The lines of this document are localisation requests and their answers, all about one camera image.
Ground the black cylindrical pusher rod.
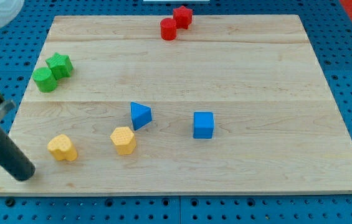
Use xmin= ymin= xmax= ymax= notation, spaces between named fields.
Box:
xmin=0 ymin=128 xmax=36 ymax=181

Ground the green cylinder block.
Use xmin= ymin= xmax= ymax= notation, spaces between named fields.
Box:
xmin=32 ymin=67 xmax=57 ymax=93

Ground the yellow heart block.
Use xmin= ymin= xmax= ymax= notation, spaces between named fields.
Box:
xmin=47 ymin=134 xmax=78 ymax=161

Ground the green star block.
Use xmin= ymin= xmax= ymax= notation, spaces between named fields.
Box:
xmin=45 ymin=52 xmax=74 ymax=80

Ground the yellow hexagon block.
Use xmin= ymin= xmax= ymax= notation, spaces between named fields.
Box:
xmin=110 ymin=126 xmax=136 ymax=155

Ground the wooden board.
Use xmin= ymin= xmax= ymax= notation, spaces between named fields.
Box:
xmin=0 ymin=15 xmax=352 ymax=197

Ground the blue triangle block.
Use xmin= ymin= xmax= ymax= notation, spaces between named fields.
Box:
xmin=130 ymin=102 xmax=152 ymax=131

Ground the red cylinder block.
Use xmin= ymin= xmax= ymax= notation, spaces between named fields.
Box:
xmin=160 ymin=18 xmax=177 ymax=40

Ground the blue cube block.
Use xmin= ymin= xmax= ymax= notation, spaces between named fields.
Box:
xmin=193 ymin=111 xmax=214 ymax=139

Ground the red star block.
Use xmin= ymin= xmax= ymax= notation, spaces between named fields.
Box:
xmin=173 ymin=6 xmax=193 ymax=29

